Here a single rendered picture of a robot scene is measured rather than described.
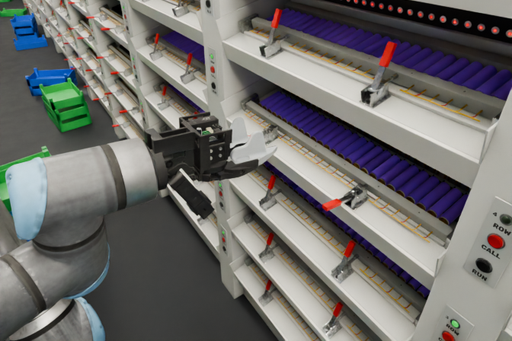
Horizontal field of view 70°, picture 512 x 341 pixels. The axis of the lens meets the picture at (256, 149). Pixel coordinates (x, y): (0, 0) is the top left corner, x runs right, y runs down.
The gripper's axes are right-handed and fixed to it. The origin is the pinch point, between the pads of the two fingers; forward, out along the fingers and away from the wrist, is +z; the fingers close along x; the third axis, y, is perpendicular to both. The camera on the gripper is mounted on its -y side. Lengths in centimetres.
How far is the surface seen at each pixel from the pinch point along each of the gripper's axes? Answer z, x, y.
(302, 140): 15.6, 6.6, -5.5
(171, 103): 18, 85, -28
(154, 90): 17, 101, -28
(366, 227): 11.2, -16.3, -10.4
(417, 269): 11.5, -26.3, -11.2
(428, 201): 19.4, -20.9, -4.7
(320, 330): 15, -10, -50
